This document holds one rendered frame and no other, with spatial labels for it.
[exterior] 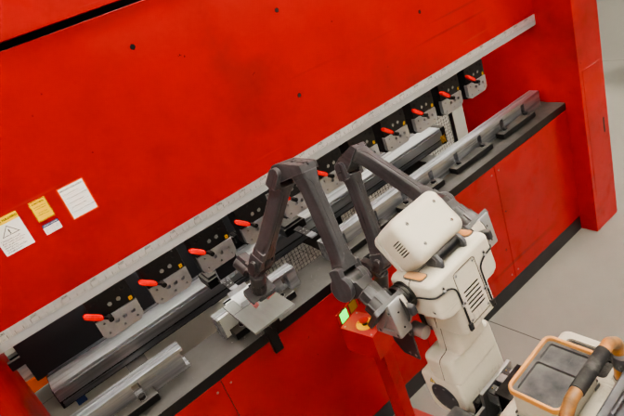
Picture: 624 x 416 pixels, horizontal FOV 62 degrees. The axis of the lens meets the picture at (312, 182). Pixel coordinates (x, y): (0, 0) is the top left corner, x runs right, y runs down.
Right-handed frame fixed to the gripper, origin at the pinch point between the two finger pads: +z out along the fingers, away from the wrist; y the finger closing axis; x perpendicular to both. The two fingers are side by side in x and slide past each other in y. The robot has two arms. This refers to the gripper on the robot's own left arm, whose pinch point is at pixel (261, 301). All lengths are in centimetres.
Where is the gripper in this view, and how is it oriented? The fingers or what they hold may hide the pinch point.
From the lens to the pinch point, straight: 199.4
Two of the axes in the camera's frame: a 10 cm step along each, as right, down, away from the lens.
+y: -7.5, 4.9, -4.4
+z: 0.0, 6.7, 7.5
